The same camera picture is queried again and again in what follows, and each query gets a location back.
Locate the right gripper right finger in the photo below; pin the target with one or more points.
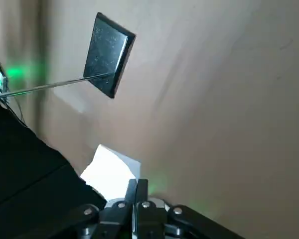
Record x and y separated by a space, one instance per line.
152 221

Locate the white filter paper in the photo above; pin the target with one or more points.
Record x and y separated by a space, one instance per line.
107 171

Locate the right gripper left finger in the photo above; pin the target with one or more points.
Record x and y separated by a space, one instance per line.
122 219

